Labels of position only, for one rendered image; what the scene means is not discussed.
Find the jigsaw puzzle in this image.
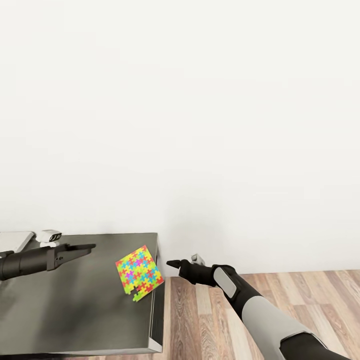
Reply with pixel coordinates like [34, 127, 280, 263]
[116, 245, 164, 302]

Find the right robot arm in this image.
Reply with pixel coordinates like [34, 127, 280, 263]
[166, 253, 351, 360]

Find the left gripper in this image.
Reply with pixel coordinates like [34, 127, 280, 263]
[19, 243, 96, 276]

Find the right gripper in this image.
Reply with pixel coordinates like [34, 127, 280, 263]
[166, 259, 205, 285]

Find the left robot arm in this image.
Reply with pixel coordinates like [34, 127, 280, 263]
[0, 229, 96, 282]

